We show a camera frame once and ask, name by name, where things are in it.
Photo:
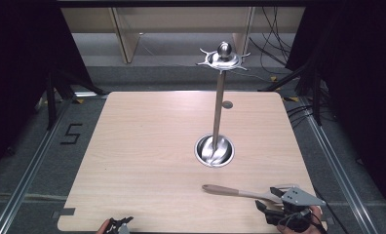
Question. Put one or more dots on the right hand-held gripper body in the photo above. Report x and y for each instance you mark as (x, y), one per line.
(300, 197)

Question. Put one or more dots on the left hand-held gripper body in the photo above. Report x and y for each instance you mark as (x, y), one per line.
(120, 228)

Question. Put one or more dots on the steel utensil rack stand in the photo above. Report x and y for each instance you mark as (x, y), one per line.
(217, 110)

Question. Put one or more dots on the person's left hand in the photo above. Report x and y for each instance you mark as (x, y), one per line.
(102, 228)

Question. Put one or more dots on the person's right hand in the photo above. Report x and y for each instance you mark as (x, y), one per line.
(316, 214)

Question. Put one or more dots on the black tape strip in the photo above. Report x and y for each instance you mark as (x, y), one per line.
(63, 212)

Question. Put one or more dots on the grey round table cap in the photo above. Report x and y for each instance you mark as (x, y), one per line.
(227, 104)

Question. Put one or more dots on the black metal stand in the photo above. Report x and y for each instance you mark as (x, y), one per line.
(306, 84)
(56, 94)

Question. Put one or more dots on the beige wooden cabinet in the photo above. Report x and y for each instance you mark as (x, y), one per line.
(181, 19)

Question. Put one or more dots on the aluminium floor rail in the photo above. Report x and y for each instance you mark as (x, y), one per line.
(337, 162)
(28, 169)

